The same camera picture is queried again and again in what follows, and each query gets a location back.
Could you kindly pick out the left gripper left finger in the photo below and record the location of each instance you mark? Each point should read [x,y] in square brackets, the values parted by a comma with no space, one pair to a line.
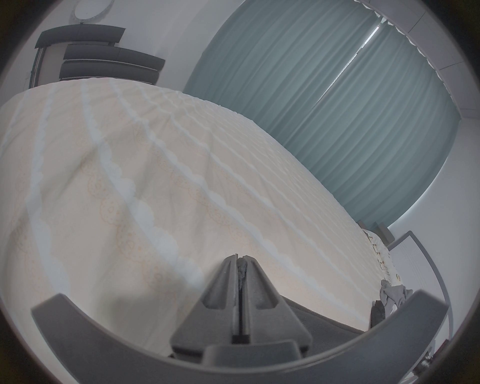
[213,318]

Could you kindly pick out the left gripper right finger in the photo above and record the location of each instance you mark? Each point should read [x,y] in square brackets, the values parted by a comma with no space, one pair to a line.
[270,318]

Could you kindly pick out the black T-shirt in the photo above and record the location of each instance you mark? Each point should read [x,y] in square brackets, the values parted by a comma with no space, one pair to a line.
[326,318]

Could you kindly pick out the pile of clothes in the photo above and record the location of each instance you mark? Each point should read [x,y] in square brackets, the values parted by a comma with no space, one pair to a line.
[393,296]

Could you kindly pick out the bed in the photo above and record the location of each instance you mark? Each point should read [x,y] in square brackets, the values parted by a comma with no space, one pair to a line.
[150,187]

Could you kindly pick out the white printed pillow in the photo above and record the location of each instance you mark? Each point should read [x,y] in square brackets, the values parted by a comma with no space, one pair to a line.
[384,258]

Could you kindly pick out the grey bedside table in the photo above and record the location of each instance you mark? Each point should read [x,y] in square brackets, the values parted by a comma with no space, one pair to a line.
[378,230]

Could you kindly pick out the blue-green curtain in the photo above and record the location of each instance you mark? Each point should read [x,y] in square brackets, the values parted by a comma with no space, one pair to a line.
[318,112]

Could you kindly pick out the black chest of drawers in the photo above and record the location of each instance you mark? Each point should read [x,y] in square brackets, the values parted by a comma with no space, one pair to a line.
[105,60]

